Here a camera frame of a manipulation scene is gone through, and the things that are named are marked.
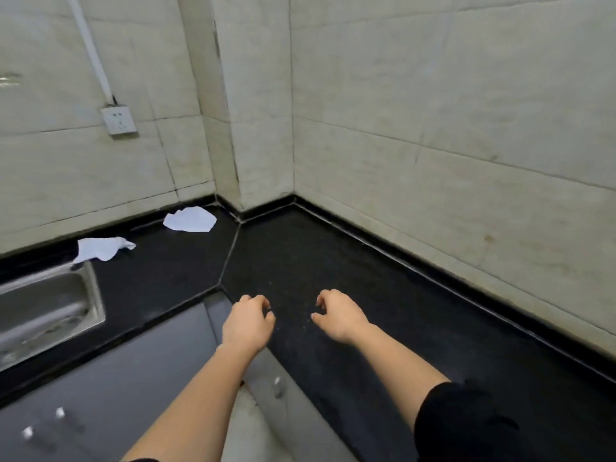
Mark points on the person's right hand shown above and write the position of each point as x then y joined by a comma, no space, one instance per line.
341,317

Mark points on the person's left hand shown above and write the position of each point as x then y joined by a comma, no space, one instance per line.
248,327

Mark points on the group of white cloths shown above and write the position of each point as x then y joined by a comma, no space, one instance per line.
190,220

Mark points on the person's right forearm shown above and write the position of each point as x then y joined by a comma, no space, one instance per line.
404,375

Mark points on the person's left forearm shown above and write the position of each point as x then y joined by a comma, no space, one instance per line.
197,408

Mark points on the round silver door knob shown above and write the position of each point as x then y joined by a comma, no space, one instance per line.
277,385
59,412
27,433

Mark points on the grey cupboard door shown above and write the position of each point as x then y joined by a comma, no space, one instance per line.
308,428

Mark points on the grey cabinet door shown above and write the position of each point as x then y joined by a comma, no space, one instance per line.
120,380

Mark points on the steel sink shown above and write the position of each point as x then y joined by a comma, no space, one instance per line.
43,307

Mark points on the white wall socket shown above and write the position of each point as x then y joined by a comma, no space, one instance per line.
119,121

